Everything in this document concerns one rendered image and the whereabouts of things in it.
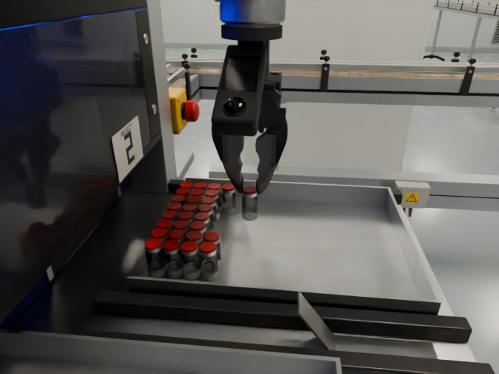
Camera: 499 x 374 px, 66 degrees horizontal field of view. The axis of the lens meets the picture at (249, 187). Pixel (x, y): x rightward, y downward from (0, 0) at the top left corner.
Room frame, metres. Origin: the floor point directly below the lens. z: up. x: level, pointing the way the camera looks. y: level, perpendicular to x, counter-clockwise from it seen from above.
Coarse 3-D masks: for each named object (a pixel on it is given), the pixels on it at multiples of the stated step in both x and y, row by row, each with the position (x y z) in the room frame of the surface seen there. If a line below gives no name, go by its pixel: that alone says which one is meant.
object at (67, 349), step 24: (0, 336) 0.26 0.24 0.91; (24, 336) 0.26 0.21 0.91; (48, 336) 0.26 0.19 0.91; (72, 336) 0.26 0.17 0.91; (0, 360) 0.26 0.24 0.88; (24, 360) 0.26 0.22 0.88; (48, 360) 0.26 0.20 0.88; (72, 360) 0.26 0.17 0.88; (96, 360) 0.25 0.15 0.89; (120, 360) 0.25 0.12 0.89; (144, 360) 0.25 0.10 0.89; (168, 360) 0.25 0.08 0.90; (192, 360) 0.24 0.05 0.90; (216, 360) 0.24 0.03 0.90; (240, 360) 0.24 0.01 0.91; (264, 360) 0.24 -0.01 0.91; (288, 360) 0.23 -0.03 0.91; (312, 360) 0.23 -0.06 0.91; (336, 360) 0.23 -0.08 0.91
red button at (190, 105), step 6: (186, 102) 0.71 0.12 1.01; (192, 102) 0.71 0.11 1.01; (186, 108) 0.70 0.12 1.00; (192, 108) 0.70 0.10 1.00; (198, 108) 0.72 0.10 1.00; (186, 114) 0.70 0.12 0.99; (192, 114) 0.70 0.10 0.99; (198, 114) 0.71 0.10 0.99; (186, 120) 0.70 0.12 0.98; (192, 120) 0.70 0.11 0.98
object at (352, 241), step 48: (288, 192) 0.57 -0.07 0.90; (336, 192) 0.56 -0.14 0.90; (384, 192) 0.56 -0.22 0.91; (240, 240) 0.46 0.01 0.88; (288, 240) 0.46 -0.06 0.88; (336, 240) 0.46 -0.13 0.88; (384, 240) 0.46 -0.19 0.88; (144, 288) 0.34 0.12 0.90; (192, 288) 0.33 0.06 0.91; (240, 288) 0.32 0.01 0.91; (288, 288) 0.32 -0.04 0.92; (336, 288) 0.36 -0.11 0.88; (384, 288) 0.36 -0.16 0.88; (432, 288) 0.32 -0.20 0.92
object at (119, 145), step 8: (136, 120) 0.50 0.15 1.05; (128, 128) 0.48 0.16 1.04; (136, 128) 0.50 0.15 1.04; (120, 136) 0.45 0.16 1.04; (136, 136) 0.50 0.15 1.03; (112, 144) 0.43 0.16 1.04; (120, 144) 0.45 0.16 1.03; (128, 144) 0.47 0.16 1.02; (136, 144) 0.49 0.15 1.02; (120, 152) 0.44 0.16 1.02; (128, 152) 0.46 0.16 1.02; (136, 152) 0.49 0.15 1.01; (120, 160) 0.44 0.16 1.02; (136, 160) 0.48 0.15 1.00; (120, 168) 0.43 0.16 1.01; (128, 168) 0.46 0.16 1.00; (120, 176) 0.43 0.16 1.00
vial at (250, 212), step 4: (244, 196) 0.46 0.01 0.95; (248, 196) 0.46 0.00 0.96; (252, 196) 0.46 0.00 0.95; (256, 196) 0.47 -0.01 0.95; (244, 200) 0.46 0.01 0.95; (248, 200) 0.46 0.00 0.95; (252, 200) 0.46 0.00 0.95; (256, 200) 0.46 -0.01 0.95; (244, 204) 0.46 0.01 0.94; (248, 204) 0.45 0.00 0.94; (252, 204) 0.46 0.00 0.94; (256, 204) 0.46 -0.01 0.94; (244, 208) 0.46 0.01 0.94; (248, 208) 0.45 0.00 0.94; (252, 208) 0.46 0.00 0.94; (256, 208) 0.46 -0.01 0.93; (244, 212) 0.46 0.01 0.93; (248, 212) 0.45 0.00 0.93; (252, 212) 0.46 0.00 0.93; (256, 212) 0.46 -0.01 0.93; (244, 216) 0.46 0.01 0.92; (248, 216) 0.45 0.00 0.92; (252, 216) 0.46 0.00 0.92; (256, 216) 0.46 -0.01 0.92; (248, 220) 0.45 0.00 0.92; (252, 220) 0.46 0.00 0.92
